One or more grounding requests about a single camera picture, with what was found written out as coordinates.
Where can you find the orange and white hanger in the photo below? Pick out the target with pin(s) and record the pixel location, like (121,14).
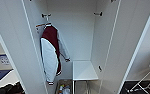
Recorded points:
(41,25)

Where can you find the grey storage box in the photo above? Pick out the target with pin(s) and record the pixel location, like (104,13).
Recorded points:
(57,85)

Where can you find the white wardrobe door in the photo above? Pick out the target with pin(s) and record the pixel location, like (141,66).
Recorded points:
(17,40)
(131,43)

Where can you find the metal door hinge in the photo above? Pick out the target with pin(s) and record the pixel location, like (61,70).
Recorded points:
(113,0)

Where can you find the yellow bottle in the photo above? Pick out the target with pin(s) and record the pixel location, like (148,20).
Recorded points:
(61,88)

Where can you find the white wardrobe shelf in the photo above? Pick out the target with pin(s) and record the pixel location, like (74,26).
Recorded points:
(85,70)

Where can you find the maroon and white jacket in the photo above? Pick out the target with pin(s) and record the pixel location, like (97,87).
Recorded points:
(51,51)

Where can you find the white board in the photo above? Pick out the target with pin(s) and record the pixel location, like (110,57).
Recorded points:
(8,79)

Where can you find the white wardrobe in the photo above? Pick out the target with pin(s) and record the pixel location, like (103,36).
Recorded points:
(77,36)

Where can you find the white and blue bottle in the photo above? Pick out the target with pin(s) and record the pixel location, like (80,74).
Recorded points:
(66,90)

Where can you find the small black side hook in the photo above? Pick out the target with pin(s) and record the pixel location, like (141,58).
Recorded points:
(100,68)

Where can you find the blue and white wall label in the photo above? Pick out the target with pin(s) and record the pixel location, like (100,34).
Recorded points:
(3,59)

